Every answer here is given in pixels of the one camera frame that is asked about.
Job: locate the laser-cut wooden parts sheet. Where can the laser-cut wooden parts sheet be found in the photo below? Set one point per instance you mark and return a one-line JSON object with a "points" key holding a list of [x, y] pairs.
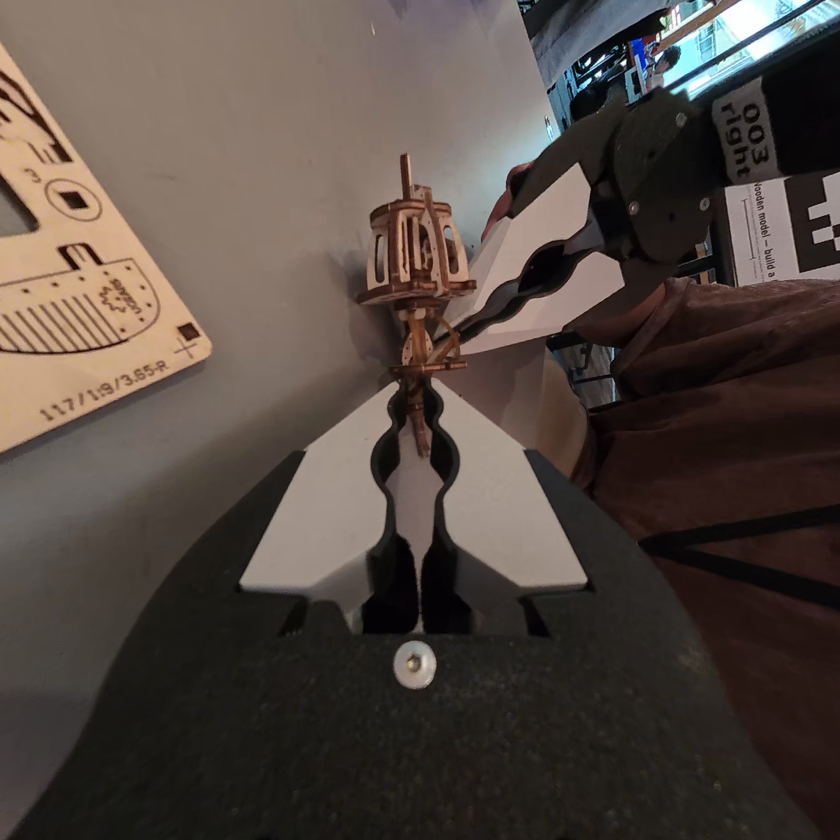
{"points": [[118, 364]]}

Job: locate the white marker sign board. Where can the white marker sign board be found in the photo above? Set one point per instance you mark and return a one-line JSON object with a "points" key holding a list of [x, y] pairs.
{"points": [[761, 223]]}

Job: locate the wooden tower model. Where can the wooden tower model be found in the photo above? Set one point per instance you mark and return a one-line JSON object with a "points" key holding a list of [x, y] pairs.
{"points": [[420, 292]]}

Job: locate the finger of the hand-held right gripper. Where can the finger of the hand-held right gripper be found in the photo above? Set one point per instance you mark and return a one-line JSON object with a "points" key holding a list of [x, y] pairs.
{"points": [[538, 216], [564, 302]]}

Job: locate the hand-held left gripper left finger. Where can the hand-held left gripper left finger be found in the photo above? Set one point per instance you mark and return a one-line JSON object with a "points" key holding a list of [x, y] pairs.
{"points": [[308, 525]]}

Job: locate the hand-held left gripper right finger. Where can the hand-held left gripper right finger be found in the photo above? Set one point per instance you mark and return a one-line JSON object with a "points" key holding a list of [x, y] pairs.
{"points": [[518, 525]]}

